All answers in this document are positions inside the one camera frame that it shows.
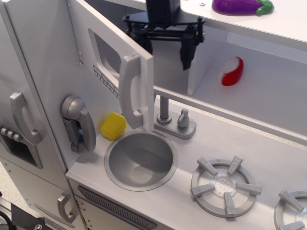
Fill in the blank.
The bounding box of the grey toy stove burner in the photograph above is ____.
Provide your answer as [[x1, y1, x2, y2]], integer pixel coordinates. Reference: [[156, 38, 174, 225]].
[[190, 156, 262, 218]]

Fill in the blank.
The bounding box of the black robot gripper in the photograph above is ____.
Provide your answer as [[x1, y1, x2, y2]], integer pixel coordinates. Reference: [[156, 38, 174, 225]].
[[123, 0, 205, 70]]

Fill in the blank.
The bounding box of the black equipment at corner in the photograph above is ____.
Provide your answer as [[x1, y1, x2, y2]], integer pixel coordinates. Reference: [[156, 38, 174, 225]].
[[0, 193, 50, 230]]

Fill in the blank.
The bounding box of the silver toy faucet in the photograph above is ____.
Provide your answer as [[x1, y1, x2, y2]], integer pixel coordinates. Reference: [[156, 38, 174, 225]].
[[154, 96, 197, 140]]

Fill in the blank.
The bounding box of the grey fridge ice dispenser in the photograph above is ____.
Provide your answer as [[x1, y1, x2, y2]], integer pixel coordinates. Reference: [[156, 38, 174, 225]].
[[0, 125, 43, 169]]

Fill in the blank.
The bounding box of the round silver sink bowl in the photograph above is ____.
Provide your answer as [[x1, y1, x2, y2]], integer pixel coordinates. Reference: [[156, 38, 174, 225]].
[[104, 131, 178, 192]]

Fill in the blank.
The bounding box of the white toy microwave door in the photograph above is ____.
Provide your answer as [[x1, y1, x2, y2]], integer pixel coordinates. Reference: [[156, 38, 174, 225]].
[[69, 0, 154, 132]]

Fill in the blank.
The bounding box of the purple toy eggplant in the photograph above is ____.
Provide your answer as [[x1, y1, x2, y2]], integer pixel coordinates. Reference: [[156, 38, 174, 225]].
[[212, 0, 274, 16]]

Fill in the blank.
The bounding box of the yellow toy bell pepper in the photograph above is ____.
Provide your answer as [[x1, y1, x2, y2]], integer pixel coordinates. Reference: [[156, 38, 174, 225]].
[[100, 112, 127, 140]]

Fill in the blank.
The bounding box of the grey toy telephone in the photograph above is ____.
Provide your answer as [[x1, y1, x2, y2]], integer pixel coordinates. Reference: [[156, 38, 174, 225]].
[[61, 95, 96, 154]]

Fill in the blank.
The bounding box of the grey fridge door handle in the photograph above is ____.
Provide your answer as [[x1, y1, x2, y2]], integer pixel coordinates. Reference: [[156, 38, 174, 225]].
[[9, 91, 43, 146]]

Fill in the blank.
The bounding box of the small grey lower handle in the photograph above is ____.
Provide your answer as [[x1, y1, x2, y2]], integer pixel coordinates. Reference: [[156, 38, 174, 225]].
[[57, 192, 78, 224]]

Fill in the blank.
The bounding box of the red white toy radish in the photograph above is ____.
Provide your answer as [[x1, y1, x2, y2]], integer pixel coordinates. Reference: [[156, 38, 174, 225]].
[[218, 57, 244, 86]]

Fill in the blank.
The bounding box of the dark oven vent grille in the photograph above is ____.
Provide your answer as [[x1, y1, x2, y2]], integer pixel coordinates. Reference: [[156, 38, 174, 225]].
[[78, 186, 157, 230]]

